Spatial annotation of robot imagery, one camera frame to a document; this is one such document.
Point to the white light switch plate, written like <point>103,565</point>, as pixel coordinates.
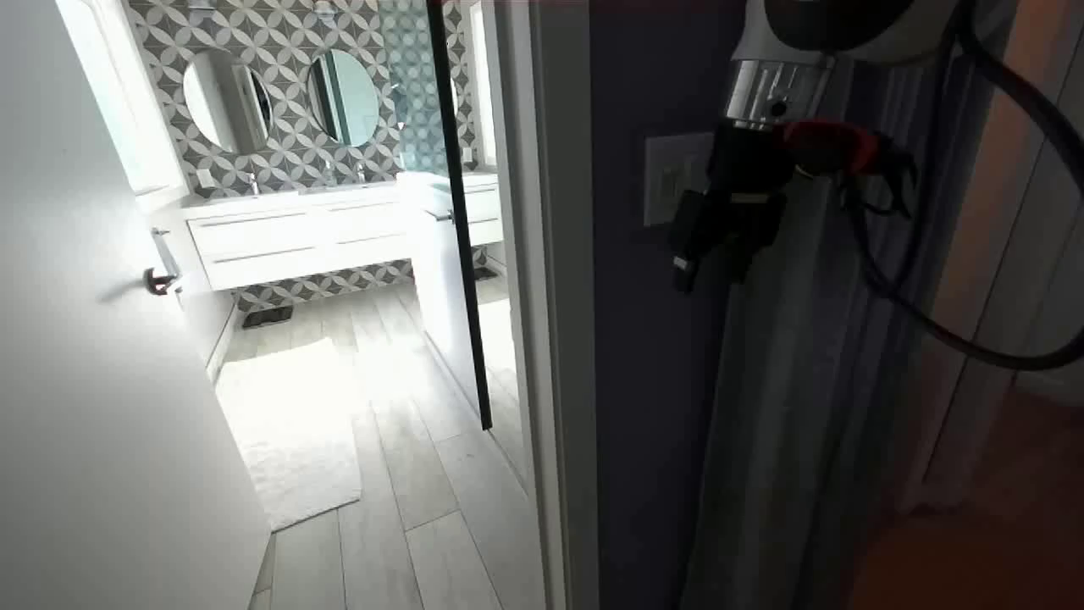
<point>665,182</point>

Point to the silver wrist mount bracket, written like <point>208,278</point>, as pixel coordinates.
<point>753,90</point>

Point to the white door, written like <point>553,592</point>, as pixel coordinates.
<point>89,393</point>

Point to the white bath mat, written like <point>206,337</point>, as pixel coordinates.
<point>291,430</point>

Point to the black framed glass panel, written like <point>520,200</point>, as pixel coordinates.
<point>459,215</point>

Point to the small dark floor object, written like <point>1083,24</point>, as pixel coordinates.
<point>268,317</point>

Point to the white vanity cabinet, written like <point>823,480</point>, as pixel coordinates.
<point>291,233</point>

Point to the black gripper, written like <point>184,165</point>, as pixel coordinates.
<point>748,165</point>

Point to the white door frame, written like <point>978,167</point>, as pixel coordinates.
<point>553,340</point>

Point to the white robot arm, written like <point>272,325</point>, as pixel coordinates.
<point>849,29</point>

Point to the round wall mirror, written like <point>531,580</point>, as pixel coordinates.
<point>345,96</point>
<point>221,104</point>

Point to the grey curtain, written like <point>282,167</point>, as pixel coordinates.
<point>789,430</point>

